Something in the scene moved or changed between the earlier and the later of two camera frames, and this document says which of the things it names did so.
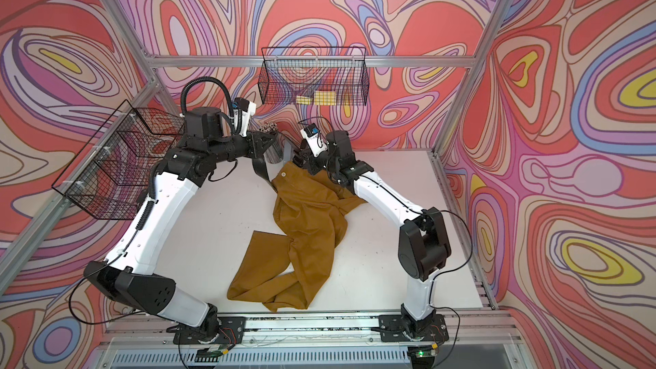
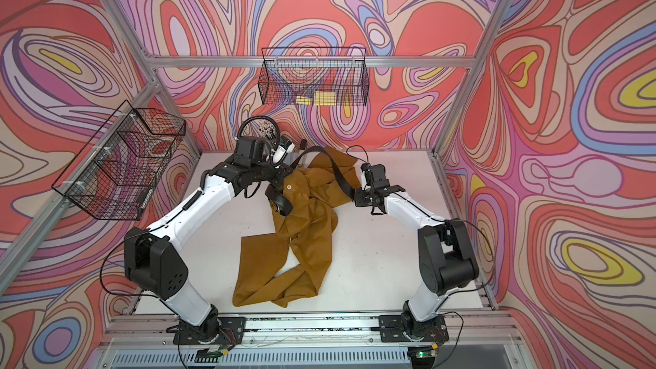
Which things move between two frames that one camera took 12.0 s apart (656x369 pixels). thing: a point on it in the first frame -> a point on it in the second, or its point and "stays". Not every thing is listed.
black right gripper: (312, 161) -> (360, 200)
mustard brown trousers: (284, 272) stays
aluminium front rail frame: (475, 341) stays
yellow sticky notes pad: (320, 98) stays
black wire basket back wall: (314, 75) stays
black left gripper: (254, 147) -> (281, 173)
